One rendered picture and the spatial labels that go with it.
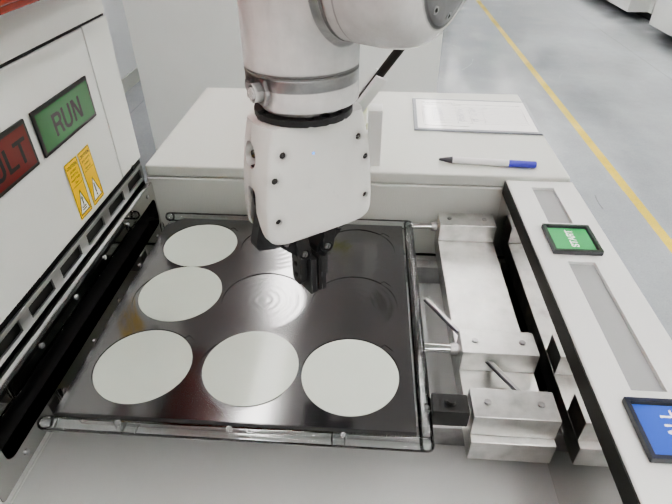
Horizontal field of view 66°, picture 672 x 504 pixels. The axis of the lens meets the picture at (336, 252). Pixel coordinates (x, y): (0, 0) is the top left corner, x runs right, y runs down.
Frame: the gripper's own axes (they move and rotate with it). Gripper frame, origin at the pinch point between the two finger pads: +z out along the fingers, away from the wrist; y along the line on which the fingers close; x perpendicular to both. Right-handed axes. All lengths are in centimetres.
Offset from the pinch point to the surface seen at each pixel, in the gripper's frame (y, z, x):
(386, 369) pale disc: 5.3, 11.8, -5.7
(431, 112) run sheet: 44, 3, 32
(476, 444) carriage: 8.2, 14.3, -16.1
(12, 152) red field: -19.9, -9.0, 20.0
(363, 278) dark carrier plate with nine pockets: 12.0, 11.4, 7.7
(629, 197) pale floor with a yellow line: 229, 97, 76
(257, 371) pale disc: -6.0, 11.7, 1.3
